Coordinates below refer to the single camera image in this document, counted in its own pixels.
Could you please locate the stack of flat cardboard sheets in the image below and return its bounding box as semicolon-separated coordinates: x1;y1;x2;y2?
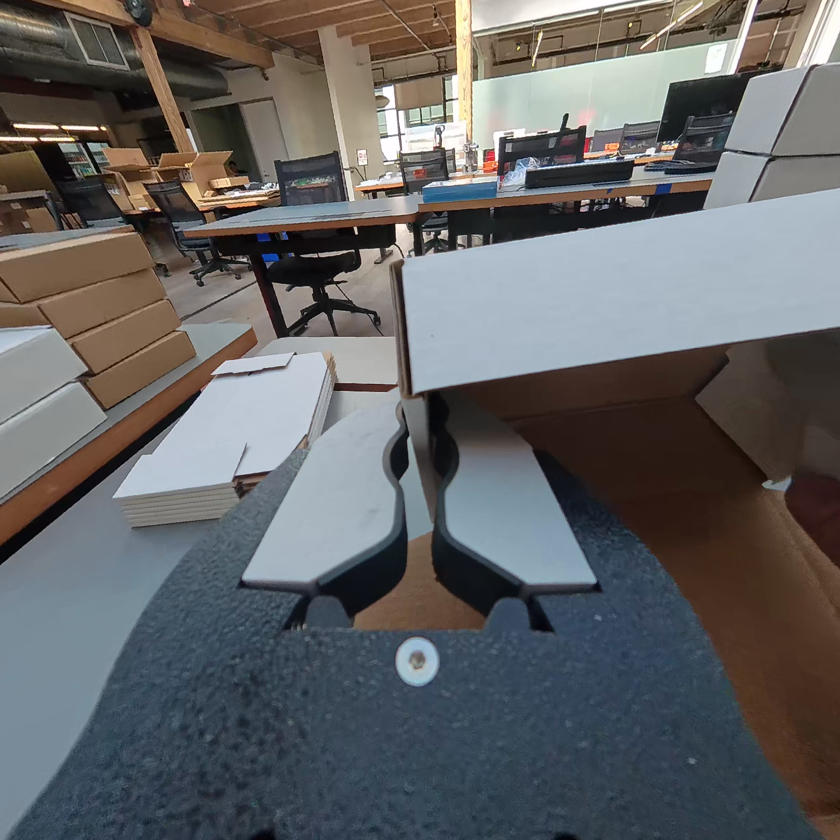
113;351;339;529

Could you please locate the blue flat box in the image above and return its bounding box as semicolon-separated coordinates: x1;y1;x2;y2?
422;178;498;203

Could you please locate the white brown-lined cardboard box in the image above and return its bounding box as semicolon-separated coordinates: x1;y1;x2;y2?
353;187;840;821

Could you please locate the black long case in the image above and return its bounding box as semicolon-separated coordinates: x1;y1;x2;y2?
525;161;636;190

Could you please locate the black computer monitor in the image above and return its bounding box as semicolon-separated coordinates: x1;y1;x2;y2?
656;73;762;147

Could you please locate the brown flat cardboard box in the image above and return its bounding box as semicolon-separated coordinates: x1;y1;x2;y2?
84;330;198;410
0;231;156;304
0;268;169;340
69;298;182;375

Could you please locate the open brown carton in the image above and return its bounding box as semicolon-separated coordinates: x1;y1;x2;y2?
101;147;156;193
157;151;235;198

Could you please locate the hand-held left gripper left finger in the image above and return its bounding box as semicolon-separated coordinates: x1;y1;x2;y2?
240;400;410;616

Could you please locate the black office chair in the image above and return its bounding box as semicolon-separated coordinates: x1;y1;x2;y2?
266;152;383;337
144;180;252;287
497;126;588;179
399;150;455;257

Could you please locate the slanted wooden post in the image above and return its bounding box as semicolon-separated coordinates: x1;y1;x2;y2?
128;26;196;156

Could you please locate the grey-top desk with black legs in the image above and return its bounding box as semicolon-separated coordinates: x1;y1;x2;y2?
184;196;422;339

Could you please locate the corrugated metal duct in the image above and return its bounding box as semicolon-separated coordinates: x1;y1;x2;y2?
0;10;227;99

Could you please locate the metal air vent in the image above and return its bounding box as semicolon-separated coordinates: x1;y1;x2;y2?
66;13;130;70

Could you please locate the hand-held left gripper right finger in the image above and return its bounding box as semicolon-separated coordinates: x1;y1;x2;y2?
431;394;599;618

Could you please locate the upright wooden column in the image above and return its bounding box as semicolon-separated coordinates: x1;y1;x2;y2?
455;0;475;143

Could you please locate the long wooden-edged desk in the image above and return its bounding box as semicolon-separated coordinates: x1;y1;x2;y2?
354;167;716;257

